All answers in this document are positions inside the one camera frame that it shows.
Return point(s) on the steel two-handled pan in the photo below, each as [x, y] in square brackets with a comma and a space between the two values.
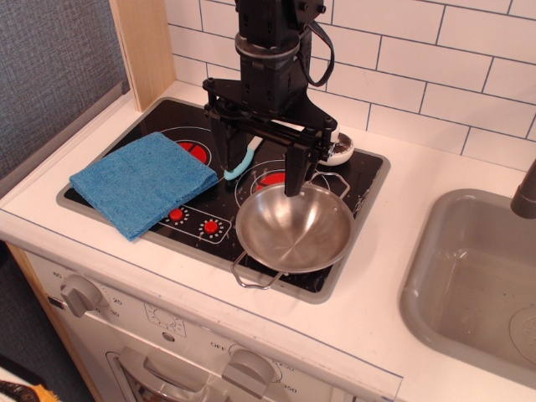
[294, 235]

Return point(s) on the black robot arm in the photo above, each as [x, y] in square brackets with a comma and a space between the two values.
[279, 31]

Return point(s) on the white mushroom toy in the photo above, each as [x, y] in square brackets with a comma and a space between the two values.
[341, 148]

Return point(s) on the grey timer dial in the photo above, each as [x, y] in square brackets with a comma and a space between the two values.
[80, 295]

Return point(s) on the white ladle blue handle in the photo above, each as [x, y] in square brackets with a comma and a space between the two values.
[250, 152]

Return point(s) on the left red stove knob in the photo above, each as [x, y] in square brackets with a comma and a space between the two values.
[176, 215]

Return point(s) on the right red stove knob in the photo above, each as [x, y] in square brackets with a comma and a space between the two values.
[211, 227]

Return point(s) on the grey oven temperature dial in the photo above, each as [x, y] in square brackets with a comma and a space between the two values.
[249, 372]

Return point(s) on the blue cloth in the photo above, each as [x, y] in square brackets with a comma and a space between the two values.
[137, 185]

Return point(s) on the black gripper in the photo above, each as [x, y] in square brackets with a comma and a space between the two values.
[269, 101]

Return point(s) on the red stove knob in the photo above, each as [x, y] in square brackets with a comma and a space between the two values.
[176, 215]
[211, 227]

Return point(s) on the grey faucet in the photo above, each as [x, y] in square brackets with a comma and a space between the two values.
[523, 203]

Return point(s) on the wooden side post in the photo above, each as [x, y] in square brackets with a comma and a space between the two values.
[142, 30]

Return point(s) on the grey sink basin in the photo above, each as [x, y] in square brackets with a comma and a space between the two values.
[470, 291]

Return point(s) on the yellow object bottom left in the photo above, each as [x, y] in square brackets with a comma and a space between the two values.
[11, 391]

